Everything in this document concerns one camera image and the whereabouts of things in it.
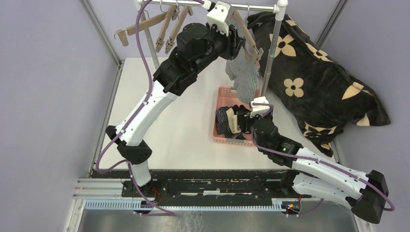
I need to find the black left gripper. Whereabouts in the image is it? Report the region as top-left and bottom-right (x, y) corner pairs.
(192, 22), (246, 75)

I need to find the black underwear beige waistband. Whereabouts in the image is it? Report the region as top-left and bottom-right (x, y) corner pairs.
(226, 105), (251, 134)

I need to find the grey striped underwear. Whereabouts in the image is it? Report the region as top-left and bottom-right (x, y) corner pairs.
(224, 16), (260, 104)

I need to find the beige hanger of grey underwear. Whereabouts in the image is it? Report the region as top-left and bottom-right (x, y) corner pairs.
(233, 9), (264, 64)

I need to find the dark blue striped underwear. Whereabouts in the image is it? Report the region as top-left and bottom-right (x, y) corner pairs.
(215, 106), (246, 140)

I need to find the beige hanger of black underwear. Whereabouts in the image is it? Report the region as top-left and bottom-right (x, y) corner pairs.
(165, 6), (193, 54)

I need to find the beige hanger of striped underwear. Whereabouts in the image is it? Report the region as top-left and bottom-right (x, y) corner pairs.
(155, 5), (176, 53)

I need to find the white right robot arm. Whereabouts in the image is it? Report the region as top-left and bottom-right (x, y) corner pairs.
(238, 112), (395, 224)

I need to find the empty beige clip hanger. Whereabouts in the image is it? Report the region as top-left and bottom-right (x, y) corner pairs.
(114, 13), (166, 46)

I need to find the pink plastic basket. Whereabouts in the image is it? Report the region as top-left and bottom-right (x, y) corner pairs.
(212, 86), (254, 147)

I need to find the metal clothes rack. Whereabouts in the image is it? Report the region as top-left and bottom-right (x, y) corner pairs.
(134, 0), (289, 106)

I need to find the black floral blanket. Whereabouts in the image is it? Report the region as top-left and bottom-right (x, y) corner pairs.
(268, 15), (391, 157)

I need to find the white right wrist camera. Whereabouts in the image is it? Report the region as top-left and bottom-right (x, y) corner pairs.
(250, 97), (274, 118)

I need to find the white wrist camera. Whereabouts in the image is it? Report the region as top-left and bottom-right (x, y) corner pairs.
(204, 0), (234, 36)
(250, 97), (274, 118)

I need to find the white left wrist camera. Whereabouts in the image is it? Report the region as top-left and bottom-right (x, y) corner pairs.
(204, 0), (234, 36)

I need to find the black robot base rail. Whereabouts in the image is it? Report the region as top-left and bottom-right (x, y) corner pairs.
(91, 169), (313, 209)

